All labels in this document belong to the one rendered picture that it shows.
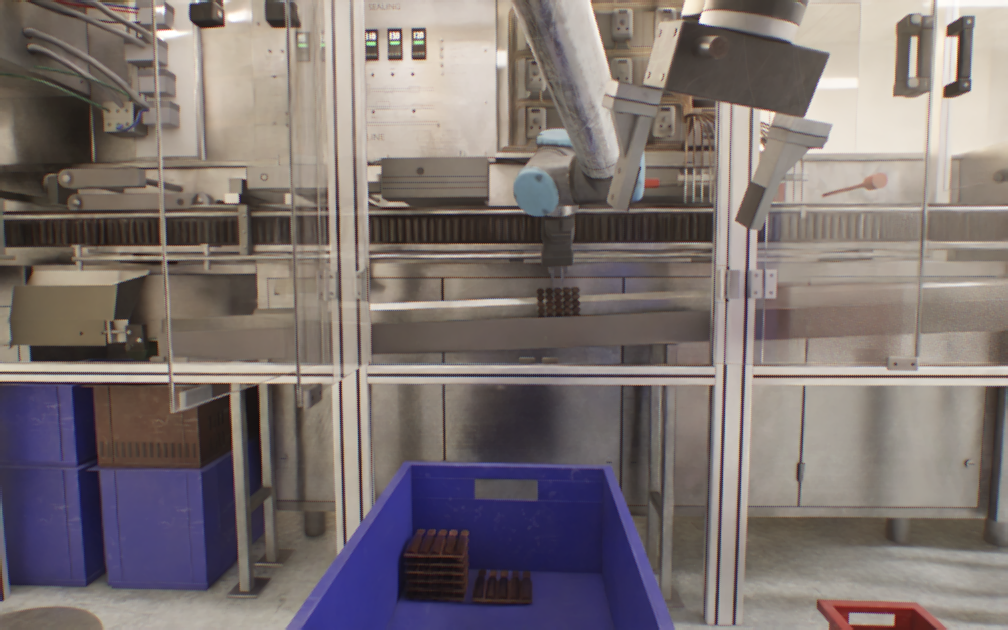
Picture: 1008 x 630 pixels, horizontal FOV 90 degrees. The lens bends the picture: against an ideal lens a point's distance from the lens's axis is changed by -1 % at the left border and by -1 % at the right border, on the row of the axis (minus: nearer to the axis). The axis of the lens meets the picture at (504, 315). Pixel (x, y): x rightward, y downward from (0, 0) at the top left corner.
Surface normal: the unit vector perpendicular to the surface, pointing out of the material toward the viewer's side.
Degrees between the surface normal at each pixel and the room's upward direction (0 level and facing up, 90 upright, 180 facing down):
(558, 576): 0
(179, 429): 90
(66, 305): 79
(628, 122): 114
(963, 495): 90
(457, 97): 90
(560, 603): 0
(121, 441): 90
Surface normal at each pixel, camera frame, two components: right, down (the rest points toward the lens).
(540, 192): -0.43, 0.60
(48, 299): -0.04, -0.11
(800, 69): 0.11, 0.47
